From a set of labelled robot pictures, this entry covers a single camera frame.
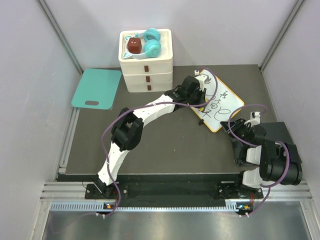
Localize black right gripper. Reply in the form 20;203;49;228
221;117;250;147

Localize yellow-framed whiteboard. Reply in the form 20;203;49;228
192;69;245;133

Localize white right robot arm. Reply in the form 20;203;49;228
221;118;303;186

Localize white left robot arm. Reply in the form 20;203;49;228
94;75;207;199

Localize white three-drawer storage box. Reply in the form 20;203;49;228
118;28;173;93

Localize black notebook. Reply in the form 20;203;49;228
231;122;294;167

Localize teal cat-ear headphones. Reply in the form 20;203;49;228
122;28;162;60

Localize dark red cube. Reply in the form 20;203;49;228
127;37;142;54

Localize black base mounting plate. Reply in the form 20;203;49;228
85;181;264;200

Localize teal cutting board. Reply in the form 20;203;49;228
71;68;122;110

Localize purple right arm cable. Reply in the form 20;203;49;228
228;103;292;217

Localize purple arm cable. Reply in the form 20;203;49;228
228;103;292;217
101;67;219;218

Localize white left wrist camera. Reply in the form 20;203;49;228
194;70;211;90

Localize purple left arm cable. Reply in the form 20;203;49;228
101;67;219;218

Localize grey slotted cable duct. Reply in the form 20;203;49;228
50;201;239;213

